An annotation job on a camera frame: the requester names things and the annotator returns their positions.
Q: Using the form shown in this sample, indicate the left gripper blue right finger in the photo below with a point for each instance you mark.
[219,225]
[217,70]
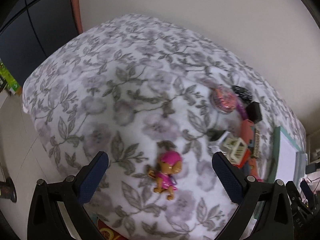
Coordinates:
[229,176]

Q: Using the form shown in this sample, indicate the black wall charger plug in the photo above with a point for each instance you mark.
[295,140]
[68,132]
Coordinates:
[253,112]

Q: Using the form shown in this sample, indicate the gold black patterned lighter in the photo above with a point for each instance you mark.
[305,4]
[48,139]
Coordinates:
[256,144]

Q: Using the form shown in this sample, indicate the teal white shallow box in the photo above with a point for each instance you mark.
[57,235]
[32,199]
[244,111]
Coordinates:
[288,161]

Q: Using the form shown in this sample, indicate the floral grey white blanket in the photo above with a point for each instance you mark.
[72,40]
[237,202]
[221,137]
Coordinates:
[136,87]

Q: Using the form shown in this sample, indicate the coral blue toy case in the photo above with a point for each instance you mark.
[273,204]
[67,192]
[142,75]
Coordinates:
[247,132]
[250,169]

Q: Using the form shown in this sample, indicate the orange white tube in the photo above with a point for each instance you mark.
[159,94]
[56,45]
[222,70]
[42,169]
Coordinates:
[245,158]

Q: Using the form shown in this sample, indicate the pink brown puppy toy figure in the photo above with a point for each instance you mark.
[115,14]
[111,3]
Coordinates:
[169,164]

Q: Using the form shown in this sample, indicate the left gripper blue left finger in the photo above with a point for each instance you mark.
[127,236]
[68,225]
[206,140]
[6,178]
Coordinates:
[91,175]

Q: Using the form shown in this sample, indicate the dark cabinet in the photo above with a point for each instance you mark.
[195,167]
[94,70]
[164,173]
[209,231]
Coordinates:
[31,30]

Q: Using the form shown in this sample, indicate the purple plastic clip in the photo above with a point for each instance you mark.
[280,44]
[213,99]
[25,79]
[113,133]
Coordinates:
[241,109]

